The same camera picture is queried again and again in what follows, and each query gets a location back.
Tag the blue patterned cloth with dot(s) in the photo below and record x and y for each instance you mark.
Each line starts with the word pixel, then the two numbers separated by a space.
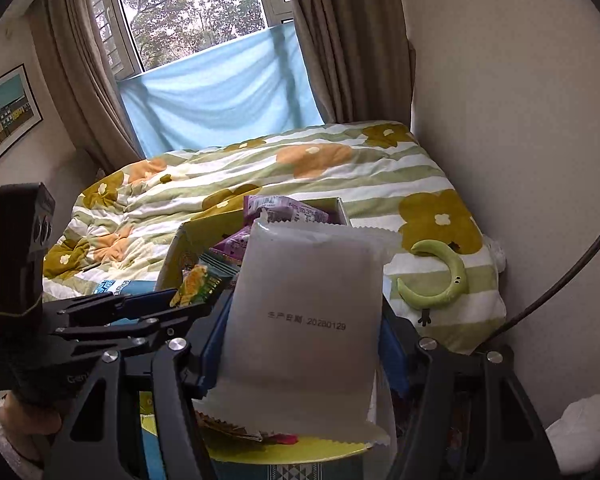
pixel 315 471

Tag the floral striped blanket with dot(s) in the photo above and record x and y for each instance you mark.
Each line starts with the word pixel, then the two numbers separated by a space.
pixel 305 180

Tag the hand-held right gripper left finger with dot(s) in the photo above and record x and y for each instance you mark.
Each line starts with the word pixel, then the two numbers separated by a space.
pixel 212 345

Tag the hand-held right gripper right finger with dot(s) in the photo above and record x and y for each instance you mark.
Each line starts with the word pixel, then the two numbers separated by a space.
pixel 394 355

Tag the white snack packet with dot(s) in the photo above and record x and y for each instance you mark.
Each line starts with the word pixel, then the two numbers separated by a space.
pixel 305 285

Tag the window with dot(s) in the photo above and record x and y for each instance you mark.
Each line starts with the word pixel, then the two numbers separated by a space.
pixel 190 5

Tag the brown curtain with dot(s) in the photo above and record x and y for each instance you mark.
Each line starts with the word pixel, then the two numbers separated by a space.
pixel 350 50
pixel 80 85

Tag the white cloth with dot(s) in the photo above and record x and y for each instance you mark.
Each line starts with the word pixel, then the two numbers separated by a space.
pixel 580 430

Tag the yellow-green cardboard box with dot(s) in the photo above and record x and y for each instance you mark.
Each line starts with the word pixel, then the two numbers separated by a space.
pixel 180 255

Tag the green moon plush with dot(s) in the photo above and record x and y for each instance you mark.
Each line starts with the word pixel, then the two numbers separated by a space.
pixel 455 270

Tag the framed wall picture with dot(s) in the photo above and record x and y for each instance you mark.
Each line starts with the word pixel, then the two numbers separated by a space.
pixel 5 120

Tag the green yellow snack packet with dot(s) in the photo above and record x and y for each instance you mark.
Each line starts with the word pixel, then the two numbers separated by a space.
pixel 195 287

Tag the yellow round tray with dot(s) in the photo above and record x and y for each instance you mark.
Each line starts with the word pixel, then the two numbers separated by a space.
pixel 300 452

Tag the person's left forearm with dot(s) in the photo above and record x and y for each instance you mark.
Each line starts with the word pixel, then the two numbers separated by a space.
pixel 5 445

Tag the purple snack packet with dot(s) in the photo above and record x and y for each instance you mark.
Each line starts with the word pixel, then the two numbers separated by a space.
pixel 285 210
pixel 235 245

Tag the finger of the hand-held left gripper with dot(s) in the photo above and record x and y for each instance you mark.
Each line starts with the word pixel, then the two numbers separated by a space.
pixel 145 329
pixel 150 300

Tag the person's left hand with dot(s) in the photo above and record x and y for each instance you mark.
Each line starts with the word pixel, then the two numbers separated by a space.
pixel 27 417

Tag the light blue window cloth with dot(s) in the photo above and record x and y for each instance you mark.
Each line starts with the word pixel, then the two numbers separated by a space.
pixel 215 90

